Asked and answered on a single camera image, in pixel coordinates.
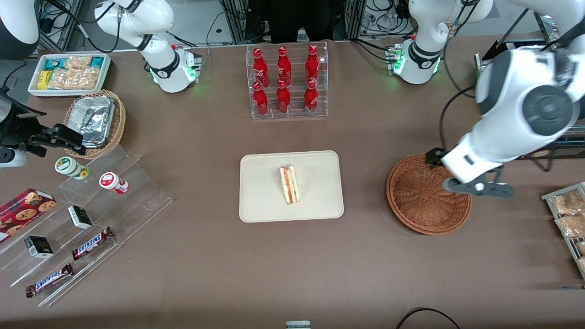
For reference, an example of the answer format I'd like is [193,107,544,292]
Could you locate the small black carton box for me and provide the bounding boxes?
[68,205,93,229]
[24,236,54,259]

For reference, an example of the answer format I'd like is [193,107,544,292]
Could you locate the red cola bottle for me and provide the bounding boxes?
[253,48,270,87]
[276,80,291,114]
[304,80,319,115]
[253,82,269,116]
[305,45,320,84]
[277,46,292,86]

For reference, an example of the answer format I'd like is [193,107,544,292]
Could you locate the clear acrylic bottle rack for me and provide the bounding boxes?
[246,41,329,120]

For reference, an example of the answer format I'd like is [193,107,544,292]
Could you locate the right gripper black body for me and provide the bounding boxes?
[0,96,46,149]

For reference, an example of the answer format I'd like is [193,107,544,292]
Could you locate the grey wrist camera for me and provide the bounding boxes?
[443,177,516,198]
[0,149,29,168]

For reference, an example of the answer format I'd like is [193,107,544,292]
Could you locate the clear acrylic stepped display stand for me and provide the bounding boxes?
[0,145,173,308]

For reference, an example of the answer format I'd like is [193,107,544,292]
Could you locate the black control box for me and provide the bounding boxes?
[474,40,508,74]

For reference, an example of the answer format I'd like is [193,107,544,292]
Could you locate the green lidded yogurt cup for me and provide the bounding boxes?
[55,157,90,180]

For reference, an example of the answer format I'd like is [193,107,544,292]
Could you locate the black framed display case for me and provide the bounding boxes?
[521,128,585,172]

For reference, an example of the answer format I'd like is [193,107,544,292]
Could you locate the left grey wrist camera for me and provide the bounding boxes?
[443,177,516,198]

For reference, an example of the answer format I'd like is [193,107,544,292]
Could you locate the red lidded yogurt cup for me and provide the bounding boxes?
[99,172,129,195]

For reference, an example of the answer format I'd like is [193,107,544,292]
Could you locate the triangle sandwich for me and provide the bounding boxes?
[280,164,301,205]

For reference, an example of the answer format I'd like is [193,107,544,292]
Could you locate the white snack bin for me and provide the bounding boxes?
[27,53,112,99]

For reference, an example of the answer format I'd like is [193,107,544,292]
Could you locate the cream rectangular plastic tray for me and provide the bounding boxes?
[239,150,345,223]

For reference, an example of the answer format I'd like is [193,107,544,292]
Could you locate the silver foil container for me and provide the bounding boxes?
[71,96,115,148]

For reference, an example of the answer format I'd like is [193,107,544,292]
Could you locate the grey wire snack tray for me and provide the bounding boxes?
[541,182,585,280]

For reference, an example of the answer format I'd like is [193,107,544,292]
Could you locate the Snickers chocolate bar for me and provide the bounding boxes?
[25,263,74,298]
[71,227,115,261]

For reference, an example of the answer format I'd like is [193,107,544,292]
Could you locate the large rice cracker bag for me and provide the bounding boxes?
[47,68,100,90]

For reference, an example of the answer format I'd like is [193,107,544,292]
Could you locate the red tartan cookie box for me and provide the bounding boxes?
[0,188,57,243]

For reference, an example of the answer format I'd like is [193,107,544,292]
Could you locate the small rice cracker bag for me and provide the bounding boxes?
[64,55,93,70]

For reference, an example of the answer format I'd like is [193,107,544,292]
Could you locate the brown wicker basket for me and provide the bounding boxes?
[386,154,472,236]

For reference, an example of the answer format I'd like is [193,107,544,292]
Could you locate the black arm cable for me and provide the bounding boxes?
[440,86,477,151]

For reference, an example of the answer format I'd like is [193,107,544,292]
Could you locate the black looped table cable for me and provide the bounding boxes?
[395,308,462,329]

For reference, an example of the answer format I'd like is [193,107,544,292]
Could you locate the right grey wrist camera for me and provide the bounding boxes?
[0,149,29,168]

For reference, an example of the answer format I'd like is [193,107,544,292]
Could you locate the light wicker basket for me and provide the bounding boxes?
[63,90,127,159]

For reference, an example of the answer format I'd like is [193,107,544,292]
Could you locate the person in black trousers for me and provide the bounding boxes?
[249,0,340,44]

